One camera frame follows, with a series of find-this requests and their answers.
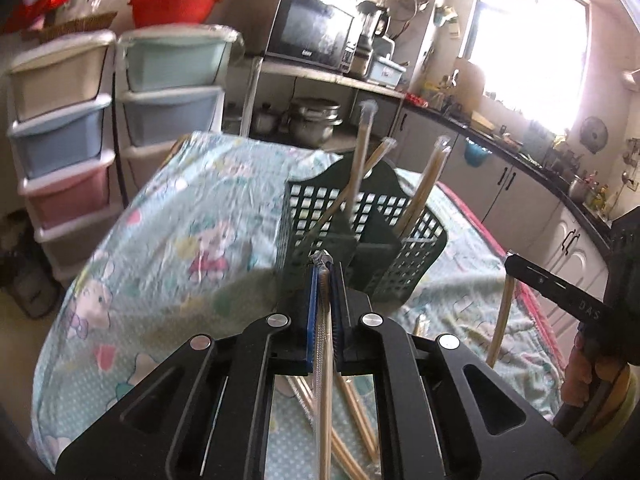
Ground blue hanging bin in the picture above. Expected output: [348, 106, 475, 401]
[463, 138, 494, 167]

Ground small wall fan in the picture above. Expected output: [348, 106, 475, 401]
[579, 116, 610, 150]

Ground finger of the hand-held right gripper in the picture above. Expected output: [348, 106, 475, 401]
[504, 254, 615, 330]

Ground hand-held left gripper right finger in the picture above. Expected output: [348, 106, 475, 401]
[331, 265, 587, 480]

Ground group of bamboo chopsticks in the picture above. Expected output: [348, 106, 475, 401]
[285, 310, 501, 480]

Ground small steel pot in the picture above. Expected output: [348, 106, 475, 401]
[251, 102, 286, 134]

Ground stainless steel shelf table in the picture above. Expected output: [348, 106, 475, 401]
[244, 54, 406, 162]

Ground black blender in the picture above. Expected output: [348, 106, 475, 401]
[349, 0, 391, 79]

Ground wooden cutting board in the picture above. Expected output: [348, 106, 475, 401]
[452, 57, 486, 94]

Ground stacked steel pots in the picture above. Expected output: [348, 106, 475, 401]
[287, 97, 344, 144]

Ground dark bundle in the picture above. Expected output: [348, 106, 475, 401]
[0, 209, 62, 322]

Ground plastic chopstick pair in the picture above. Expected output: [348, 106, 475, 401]
[312, 137, 399, 234]
[344, 99, 377, 222]
[486, 274, 517, 370]
[394, 134, 454, 242]
[309, 250, 335, 480]

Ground dark green plastic utensil basket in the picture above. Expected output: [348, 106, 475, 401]
[275, 152, 449, 304]

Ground blue grey dish container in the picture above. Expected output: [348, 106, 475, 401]
[367, 54, 407, 86]

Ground plastic drawer tower beige top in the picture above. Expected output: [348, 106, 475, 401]
[7, 29, 119, 282]

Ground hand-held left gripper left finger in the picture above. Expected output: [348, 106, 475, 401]
[55, 265, 322, 480]

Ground person's right hand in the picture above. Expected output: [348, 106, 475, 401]
[561, 341, 604, 409]

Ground red plastic basin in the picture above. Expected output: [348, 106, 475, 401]
[128, 0, 222, 29]

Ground white kitchen cabinets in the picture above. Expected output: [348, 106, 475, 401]
[395, 104, 617, 363]

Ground black microwave oven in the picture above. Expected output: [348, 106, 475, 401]
[263, 0, 356, 74]

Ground plastic drawer tower green top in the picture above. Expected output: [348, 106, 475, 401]
[115, 24, 242, 202]

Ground wicker basket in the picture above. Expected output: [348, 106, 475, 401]
[37, 11, 119, 44]

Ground cartoon print light blue cloth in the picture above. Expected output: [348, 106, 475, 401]
[30, 130, 567, 480]

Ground kitchen window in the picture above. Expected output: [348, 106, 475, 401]
[459, 0, 592, 127]

